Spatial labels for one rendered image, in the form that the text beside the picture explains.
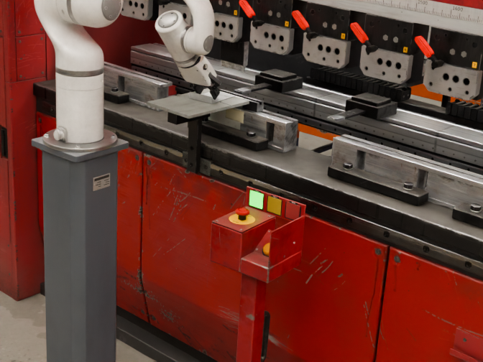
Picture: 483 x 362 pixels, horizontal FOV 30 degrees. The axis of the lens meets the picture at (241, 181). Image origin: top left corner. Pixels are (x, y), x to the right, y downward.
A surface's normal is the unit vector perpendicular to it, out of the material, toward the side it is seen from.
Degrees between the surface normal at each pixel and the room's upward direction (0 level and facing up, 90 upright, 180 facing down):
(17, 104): 90
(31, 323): 0
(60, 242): 90
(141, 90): 90
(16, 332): 0
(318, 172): 0
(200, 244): 90
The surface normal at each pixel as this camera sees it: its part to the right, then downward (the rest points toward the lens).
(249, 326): -0.61, 0.25
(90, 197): 0.76, 0.27
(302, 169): 0.06, -0.94
